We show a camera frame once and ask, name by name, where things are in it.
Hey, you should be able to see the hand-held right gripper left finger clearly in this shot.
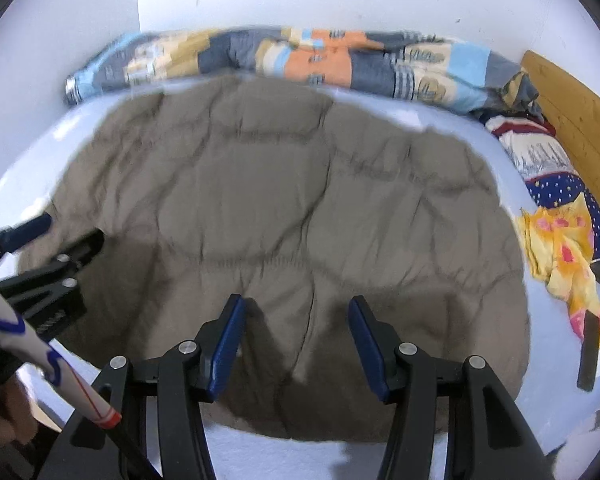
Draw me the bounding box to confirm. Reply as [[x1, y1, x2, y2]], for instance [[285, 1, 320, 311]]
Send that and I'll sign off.
[[37, 293, 247, 480]]

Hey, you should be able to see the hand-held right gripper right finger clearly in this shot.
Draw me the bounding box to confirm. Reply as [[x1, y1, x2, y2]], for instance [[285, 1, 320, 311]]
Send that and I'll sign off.
[[347, 295, 556, 480]]

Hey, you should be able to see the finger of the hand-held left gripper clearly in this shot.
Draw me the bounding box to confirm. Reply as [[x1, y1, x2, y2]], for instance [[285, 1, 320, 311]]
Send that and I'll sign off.
[[0, 212, 54, 271], [0, 228, 106, 293]]

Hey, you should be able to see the olive quilted hooded jacket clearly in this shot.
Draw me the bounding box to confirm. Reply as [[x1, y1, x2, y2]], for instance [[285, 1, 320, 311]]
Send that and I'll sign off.
[[17, 76, 531, 443]]

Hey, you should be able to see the person's left forearm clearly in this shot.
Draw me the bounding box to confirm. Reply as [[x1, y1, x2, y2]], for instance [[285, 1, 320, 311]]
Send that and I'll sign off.
[[0, 375, 38, 443]]

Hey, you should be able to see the yellow floral cloth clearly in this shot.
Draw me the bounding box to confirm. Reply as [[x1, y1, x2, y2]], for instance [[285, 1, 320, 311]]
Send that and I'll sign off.
[[517, 195, 600, 351]]

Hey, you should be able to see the navy star print pillow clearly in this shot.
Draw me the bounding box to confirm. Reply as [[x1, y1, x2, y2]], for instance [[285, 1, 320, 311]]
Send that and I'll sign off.
[[484, 114, 600, 261]]

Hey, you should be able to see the patchwork cartoon print blanket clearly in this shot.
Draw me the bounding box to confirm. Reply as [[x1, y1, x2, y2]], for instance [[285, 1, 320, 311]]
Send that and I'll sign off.
[[64, 26, 541, 116]]

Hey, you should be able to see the wooden headboard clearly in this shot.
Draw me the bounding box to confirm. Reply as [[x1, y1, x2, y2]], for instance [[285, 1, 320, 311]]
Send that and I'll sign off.
[[521, 50, 600, 231]]

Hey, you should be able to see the black strap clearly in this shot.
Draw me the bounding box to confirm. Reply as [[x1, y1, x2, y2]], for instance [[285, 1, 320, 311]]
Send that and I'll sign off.
[[576, 310, 600, 392]]

